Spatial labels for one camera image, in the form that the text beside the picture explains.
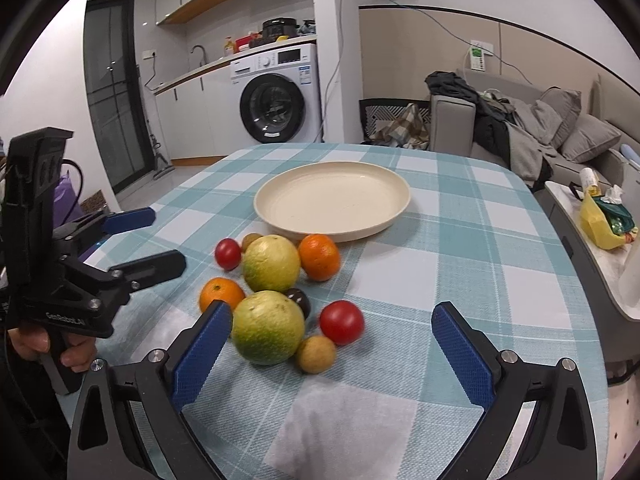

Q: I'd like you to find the orange tangerine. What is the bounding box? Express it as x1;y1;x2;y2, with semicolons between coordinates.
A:
198;278;246;313
298;234;341;282

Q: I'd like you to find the red tomato small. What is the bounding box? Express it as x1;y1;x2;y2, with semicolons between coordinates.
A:
214;238;242;272

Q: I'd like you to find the tan longan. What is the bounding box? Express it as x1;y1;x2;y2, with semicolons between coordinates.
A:
241;233;262;252
295;335;337;375

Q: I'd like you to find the green-yellow citrus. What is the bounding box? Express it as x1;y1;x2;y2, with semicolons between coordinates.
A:
242;235;300;292
231;290;306;366

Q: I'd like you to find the dark plum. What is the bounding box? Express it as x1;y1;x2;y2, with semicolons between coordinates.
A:
284;287;311;320

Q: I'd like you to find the red tomato large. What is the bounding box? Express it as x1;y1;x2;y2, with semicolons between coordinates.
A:
319;300;364;346

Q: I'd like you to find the person's left hand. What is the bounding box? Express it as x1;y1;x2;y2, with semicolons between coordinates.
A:
7;326;98;374

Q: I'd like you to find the black glass door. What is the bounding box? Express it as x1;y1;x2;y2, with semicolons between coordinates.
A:
84;0;154;193

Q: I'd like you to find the white kitchen counter cabinet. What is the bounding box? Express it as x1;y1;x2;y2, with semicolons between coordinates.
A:
155;36;317;160

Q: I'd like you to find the white side table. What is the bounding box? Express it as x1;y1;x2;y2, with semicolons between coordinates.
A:
546;181;639;321

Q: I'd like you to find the teal checkered tablecloth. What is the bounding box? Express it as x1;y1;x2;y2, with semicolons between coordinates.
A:
56;142;612;480

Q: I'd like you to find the white washing machine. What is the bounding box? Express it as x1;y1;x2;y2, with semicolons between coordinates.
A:
230;42;321;148

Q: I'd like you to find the cream round plate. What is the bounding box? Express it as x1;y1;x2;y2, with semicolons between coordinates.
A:
253;160;411;243

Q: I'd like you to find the yellow bag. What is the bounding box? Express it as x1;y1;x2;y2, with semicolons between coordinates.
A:
579;193;639;250

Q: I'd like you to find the black cooking pot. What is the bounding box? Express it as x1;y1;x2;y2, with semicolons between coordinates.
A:
262;18;298;44

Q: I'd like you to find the black patterned chair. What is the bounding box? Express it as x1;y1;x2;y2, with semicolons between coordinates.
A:
359;98;431;151

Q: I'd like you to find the plaid cloth on chair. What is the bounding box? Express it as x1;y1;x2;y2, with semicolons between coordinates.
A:
368;102;430;151

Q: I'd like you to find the grey cushion front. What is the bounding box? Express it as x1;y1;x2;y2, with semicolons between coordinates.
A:
561;114;623;164

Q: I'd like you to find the grey cushion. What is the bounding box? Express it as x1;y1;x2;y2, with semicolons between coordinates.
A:
539;87;582;150
561;114;623;164

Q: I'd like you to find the grey sofa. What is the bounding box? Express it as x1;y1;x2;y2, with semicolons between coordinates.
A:
425;70;639;191

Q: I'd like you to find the dark clothes pile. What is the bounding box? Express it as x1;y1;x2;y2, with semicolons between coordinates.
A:
425;70;511;168

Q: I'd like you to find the grey cushion back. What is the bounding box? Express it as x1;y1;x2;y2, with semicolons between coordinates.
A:
539;87;582;150

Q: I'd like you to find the black camera cable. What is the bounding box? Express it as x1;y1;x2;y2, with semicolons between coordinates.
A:
60;158;86;226

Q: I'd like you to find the white wall socket device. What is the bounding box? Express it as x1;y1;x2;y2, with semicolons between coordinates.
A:
469;46;486;72

